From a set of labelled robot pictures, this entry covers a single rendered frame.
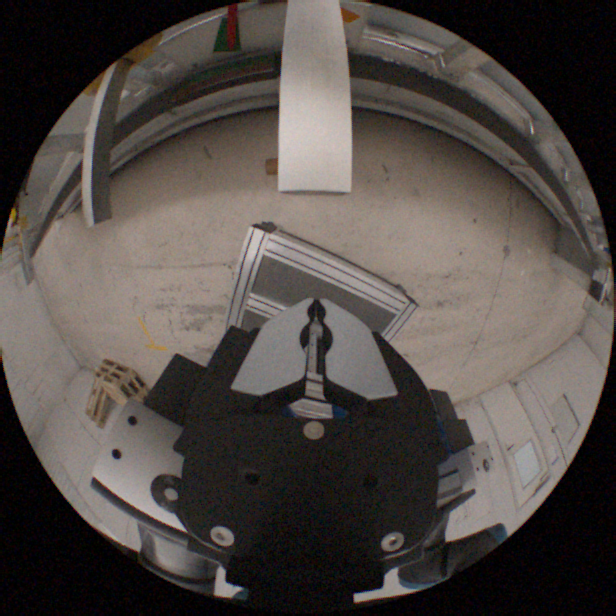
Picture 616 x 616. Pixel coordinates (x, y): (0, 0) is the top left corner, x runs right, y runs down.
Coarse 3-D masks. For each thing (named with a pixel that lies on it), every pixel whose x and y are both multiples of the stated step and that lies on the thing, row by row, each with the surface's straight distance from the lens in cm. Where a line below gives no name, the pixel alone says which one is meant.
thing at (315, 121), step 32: (320, 0) 18; (288, 32) 13; (320, 32) 13; (288, 64) 11; (320, 64) 11; (288, 96) 10; (320, 96) 10; (288, 128) 9; (320, 128) 9; (288, 160) 8; (320, 160) 8; (288, 192) 8; (320, 192) 8
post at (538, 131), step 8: (536, 120) 58; (544, 120) 57; (552, 120) 56; (536, 128) 57; (544, 128) 56; (552, 128) 56; (536, 136) 58; (544, 136) 57; (552, 136) 56; (560, 136) 55
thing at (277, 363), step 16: (304, 304) 11; (272, 320) 10; (288, 320) 10; (304, 320) 10; (272, 336) 9; (288, 336) 9; (304, 336) 10; (256, 352) 8; (272, 352) 8; (288, 352) 8; (304, 352) 8; (240, 368) 8; (256, 368) 8; (272, 368) 8; (288, 368) 8; (304, 368) 8; (240, 384) 7; (256, 384) 7; (272, 384) 7; (288, 384) 7; (304, 384) 8; (272, 400) 8; (288, 400) 8
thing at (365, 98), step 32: (256, 0) 56; (352, 0) 56; (416, 32) 62; (448, 32) 62; (224, 96) 96; (256, 96) 97; (352, 96) 94; (384, 96) 96; (512, 96) 81; (64, 128) 97; (160, 128) 120; (192, 128) 124; (448, 128) 111; (128, 160) 159; (512, 160) 144; (576, 160) 112; (32, 192) 153; (544, 192) 188
